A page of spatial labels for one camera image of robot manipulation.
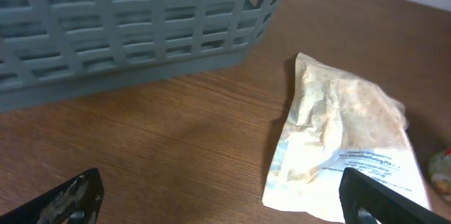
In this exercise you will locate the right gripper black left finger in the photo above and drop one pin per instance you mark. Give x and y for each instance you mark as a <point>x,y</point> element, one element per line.
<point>76,201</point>

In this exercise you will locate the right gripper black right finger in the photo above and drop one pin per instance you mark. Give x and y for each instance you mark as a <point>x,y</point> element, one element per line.
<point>364,200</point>

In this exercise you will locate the grey plastic basket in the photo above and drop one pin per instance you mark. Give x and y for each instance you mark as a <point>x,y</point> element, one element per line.
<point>53,50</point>

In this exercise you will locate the green lid spice jar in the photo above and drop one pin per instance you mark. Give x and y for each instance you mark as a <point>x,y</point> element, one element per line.
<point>439,174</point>

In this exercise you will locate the beige food pouch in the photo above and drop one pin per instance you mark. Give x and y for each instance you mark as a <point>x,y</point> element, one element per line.
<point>338,120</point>

